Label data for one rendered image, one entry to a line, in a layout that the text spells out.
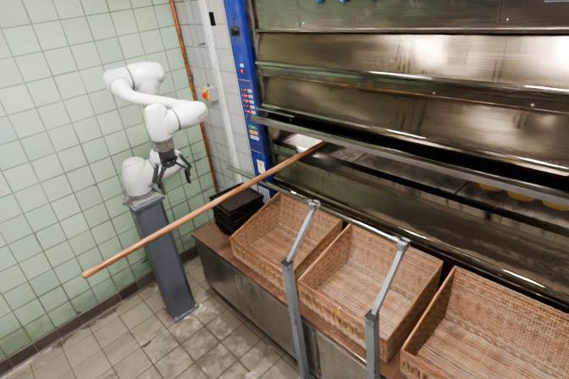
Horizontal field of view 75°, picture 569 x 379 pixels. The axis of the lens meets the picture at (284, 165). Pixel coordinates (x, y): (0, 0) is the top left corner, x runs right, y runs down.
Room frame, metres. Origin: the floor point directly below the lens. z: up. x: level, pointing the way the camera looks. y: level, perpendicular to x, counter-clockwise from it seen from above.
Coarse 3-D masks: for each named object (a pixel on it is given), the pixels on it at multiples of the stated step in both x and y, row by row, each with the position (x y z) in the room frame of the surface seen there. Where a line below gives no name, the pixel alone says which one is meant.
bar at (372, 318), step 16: (256, 176) 1.86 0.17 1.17; (288, 192) 1.64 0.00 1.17; (320, 208) 1.47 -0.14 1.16; (304, 224) 1.47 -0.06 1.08; (352, 224) 1.33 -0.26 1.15; (368, 224) 1.28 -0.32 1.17; (400, 240) 1.15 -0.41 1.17; (288, 256) 1.40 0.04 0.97; (400, 256) 1.12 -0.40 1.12; (288, 272) 1.35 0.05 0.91; (288, 288) 1.36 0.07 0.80; (384, 288) 1.06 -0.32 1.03; (288, 304) 1.38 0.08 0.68; (368, 320) 1.00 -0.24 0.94; (368, 336) 1.00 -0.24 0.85; (304, 352) 1.37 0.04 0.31; (368, 352) 1.00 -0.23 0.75; (304, 368) 1.36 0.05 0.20; (368, 368) 1.00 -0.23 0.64
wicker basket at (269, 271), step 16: (272, 208) 2.16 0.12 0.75; (304, 208) 2.04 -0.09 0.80; (272, 224) 2.14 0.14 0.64; (288, 224) 2.12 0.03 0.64; (320, 224) 1.91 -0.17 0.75; (336, 224) 1.77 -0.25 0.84; (240, 240) 1.98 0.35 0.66; (256, 240) 2.05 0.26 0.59; (272, 240) 2.03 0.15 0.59; (288, 240) 2.00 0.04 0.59; (304, 240) 1.98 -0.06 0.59; (320, 240) 1.69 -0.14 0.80; (240, 256) 1.87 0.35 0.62; (256, 256) 1.73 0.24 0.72; (272, 256) 1.87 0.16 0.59; (272, 272) 1.62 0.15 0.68
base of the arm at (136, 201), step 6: (150, 192) 2.09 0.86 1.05; (156, 192) 2.13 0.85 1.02; (126, 198) 2.12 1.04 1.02; (132, 198) 2.05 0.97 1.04; (138, 198) 2.05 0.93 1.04; (144, 198) 2.05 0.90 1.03; (150, 198) 2.07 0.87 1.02; (156, 198) 2.09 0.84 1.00; (126, 204) 2.04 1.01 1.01; (132, 204) 2.04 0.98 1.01; (138, 204) 2.02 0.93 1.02
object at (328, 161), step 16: (288, 144) 2.24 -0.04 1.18; (320, 160) 1.96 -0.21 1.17; (336, 160) 1.91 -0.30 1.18; (368, 176) 1.70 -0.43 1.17; (384, 176) 1.65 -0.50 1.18; (416, 192) 1.49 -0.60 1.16; (432, 192) 1.45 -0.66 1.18; (448, 192) 1.43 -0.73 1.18; (464, 208) 1.32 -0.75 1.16; (480, 208) 1.28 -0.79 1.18; (496, 208) 1.26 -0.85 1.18; (512, 224) 1.17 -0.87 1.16; (528, 224) 1.13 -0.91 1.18; (544, 224) 1.12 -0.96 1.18; (560, 240) 1.05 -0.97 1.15
